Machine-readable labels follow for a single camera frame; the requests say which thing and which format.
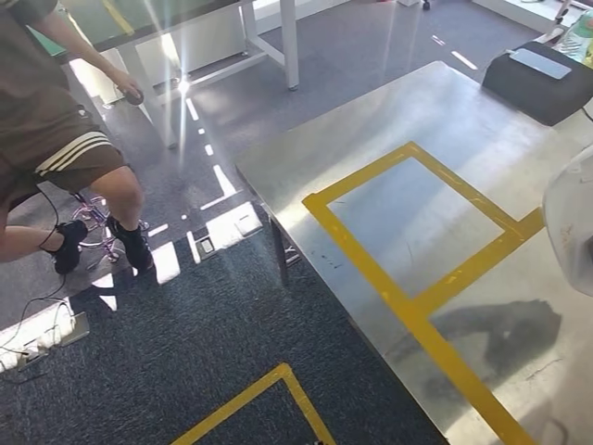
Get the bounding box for steel workbench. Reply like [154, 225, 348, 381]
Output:
[235, 59, 593, 445]

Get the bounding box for yellow floor tape square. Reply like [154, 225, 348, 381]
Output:
[170, 362, 337, 445]

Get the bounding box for silver flat device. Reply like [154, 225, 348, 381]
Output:
[509, 47, 572, 81]

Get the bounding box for white plastic shell part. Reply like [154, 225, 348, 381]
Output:
[542, 144, 593, 299]

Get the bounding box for person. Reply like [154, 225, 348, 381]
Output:
[0, 0, 155, 276]

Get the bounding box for green plastic-wrapped item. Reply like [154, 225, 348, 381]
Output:
[553, 8, 593, 69]

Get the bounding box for stool chrome base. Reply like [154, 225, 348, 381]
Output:
[69, 191, 150, 266]

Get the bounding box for black box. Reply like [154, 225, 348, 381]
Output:
[481, 41, 593, 127]

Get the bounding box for pale floor cover plate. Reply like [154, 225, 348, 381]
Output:
[234, 216, 263, 239]

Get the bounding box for metal floor outlet plate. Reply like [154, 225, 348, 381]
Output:
[57, 311, 91, 350]
[195, 235, 217, 261]

